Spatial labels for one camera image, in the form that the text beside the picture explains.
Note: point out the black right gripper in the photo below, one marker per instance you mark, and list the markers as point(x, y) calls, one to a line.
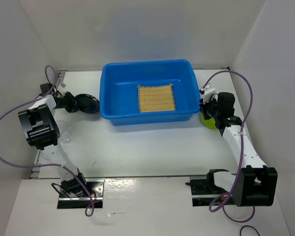
point(203, 106)

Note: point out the blue plastic bin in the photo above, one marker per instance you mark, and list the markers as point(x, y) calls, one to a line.
point(119, 91)

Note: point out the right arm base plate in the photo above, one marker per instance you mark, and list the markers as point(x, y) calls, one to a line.
point(202, 193)

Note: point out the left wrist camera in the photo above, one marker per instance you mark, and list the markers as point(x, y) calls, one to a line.
point(61, 89)

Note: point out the black round dish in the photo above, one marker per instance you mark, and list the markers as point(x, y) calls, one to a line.
point(87, 103)

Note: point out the clear plastic cup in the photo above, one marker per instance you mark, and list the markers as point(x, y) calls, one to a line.
point(64, 130)

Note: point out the bamboo placemat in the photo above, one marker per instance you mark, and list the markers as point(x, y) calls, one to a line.
point(156, 98)

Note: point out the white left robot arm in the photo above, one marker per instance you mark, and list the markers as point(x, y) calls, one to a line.
point(41, 131)

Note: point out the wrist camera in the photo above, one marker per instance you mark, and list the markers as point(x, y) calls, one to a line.
point(206, 92)
point(61, 89)

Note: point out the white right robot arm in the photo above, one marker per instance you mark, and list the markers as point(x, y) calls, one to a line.
point(255, 184)

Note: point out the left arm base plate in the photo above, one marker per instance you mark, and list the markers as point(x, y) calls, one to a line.
point(68, 200)

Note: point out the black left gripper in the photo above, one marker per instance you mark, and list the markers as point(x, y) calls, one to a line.
point(73, 102)

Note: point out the green plastic plate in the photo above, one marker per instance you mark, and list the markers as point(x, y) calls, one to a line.
point(207, 121)

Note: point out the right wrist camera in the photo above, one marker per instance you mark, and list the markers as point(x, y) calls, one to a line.
point(206, 92)

